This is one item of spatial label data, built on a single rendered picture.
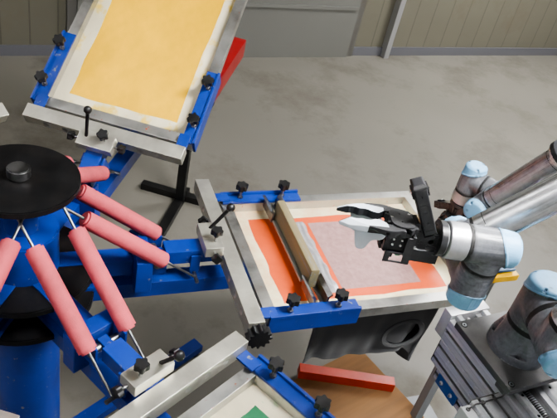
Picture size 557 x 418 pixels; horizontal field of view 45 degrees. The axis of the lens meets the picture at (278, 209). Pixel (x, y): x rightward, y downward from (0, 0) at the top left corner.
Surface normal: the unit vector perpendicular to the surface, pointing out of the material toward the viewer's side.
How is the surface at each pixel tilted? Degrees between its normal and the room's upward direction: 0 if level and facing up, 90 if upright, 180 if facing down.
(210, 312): 0
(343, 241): 0
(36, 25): 90
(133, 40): 32
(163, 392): 0
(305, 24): 90
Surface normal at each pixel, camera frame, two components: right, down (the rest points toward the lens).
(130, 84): 0.06, -0.36
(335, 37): 0.39, 0.62
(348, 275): 0.19, -0.78
